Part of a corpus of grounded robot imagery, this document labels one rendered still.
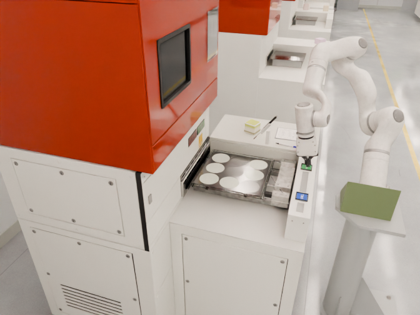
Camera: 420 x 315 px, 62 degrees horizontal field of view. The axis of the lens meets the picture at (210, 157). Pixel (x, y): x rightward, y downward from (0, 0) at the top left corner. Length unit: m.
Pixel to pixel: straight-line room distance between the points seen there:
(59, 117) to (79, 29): 0.35
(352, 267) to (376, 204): 0.44
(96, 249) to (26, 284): 1.10
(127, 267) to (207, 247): 0.37
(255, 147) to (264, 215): 0.46
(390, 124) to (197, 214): 1.02
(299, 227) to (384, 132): 0.65
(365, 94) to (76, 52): 1.37
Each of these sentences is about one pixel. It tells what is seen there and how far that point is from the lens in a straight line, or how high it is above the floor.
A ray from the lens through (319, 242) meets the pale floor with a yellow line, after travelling 2.89.
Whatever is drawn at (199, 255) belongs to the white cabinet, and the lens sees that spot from 1.78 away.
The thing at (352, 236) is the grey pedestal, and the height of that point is 0.67.
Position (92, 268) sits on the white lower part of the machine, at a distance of 1.86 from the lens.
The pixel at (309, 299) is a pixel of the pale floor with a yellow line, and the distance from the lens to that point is 2.52.
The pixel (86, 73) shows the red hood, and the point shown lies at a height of 1.58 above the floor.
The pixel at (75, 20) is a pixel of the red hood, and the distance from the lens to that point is 1.21.
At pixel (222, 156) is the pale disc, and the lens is 2.02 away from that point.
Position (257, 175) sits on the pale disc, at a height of 0.90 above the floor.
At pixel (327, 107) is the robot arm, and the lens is 1.72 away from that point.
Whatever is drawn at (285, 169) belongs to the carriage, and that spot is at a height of 0.88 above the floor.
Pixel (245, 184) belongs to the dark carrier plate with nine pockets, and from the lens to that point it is 1.81.
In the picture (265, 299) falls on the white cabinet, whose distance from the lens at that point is 1.88.
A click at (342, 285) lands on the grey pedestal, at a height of 0.31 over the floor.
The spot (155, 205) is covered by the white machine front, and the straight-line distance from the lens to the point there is 1.50.
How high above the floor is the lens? 1.95
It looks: 31 degrees down
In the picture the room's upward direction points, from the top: 1 degrees clockwise
